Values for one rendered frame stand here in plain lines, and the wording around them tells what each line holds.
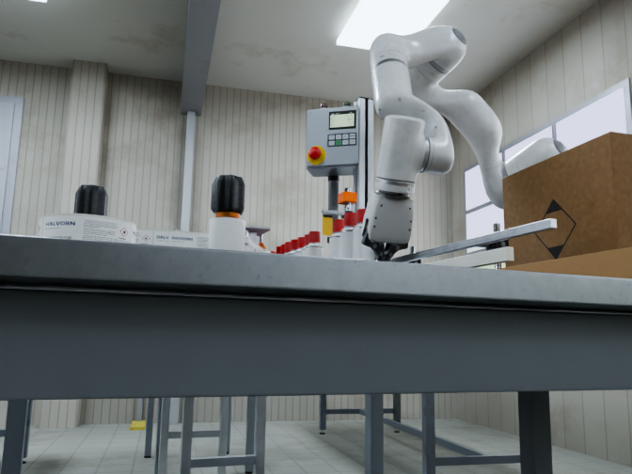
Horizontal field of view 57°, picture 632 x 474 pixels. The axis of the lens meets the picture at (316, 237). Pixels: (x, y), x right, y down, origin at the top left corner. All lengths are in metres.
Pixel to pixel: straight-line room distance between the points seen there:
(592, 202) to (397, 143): 0.39
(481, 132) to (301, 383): 1.30
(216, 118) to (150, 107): 0.65
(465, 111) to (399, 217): 0.46
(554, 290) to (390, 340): 0.11
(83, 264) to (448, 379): 0.25
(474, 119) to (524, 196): 0.44
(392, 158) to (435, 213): 5.35
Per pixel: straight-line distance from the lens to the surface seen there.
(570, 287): 0.43
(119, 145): 6.05
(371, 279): 0.35
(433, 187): 6.61
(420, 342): 0.41
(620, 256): 0.60
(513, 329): 0.45
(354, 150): 1.75
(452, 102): 1.61
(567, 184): 1.12
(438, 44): 1.57
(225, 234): 1.42
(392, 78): 1.37
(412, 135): 1.22
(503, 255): 0.86
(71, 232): 1.28
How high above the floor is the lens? 0.78
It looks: 10 degrees up
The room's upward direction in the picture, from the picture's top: 1 degrees clockwise
